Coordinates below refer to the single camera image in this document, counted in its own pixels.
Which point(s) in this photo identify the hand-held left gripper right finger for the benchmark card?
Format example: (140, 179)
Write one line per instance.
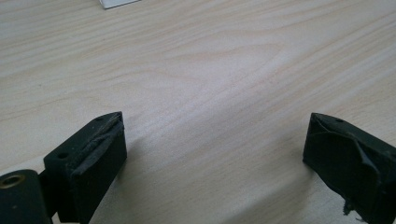
(348, 158)

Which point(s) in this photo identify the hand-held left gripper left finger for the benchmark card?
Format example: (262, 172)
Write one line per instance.
(93, 161)

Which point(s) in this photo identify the white metal book rack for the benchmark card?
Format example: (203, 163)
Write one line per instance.
(116, 2)

